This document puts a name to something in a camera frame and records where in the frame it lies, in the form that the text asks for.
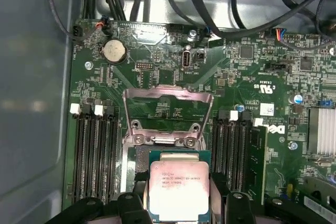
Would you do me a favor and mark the CPU socket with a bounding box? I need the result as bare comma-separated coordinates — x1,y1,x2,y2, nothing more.
122,129,214,224

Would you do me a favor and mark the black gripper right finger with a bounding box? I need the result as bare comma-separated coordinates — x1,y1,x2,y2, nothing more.
208,173,310,224

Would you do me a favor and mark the round coin cell battery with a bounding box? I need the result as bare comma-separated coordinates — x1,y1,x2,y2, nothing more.
103,39,129,65

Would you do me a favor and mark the green motherboard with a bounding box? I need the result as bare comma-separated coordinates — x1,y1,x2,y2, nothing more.
62,18,336,224

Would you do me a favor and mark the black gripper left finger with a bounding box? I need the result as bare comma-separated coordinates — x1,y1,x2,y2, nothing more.
48,171,153,224

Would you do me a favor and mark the thick black cable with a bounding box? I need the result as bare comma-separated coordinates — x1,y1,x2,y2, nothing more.
209,0,336,38

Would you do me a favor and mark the metal socket cover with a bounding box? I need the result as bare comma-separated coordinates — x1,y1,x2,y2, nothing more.
122,84,215,147

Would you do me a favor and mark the silver finned heat sink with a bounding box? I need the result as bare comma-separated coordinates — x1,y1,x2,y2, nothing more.
307,106,336,156

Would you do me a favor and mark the open black PC case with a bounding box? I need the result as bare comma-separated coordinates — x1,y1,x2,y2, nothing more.
0,0,336,224

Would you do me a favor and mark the green RAM stick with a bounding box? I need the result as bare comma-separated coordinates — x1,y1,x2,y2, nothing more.
248,125,269,200

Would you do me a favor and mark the silver CPU green substrate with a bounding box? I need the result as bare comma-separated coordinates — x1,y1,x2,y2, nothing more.
148,150,212,224

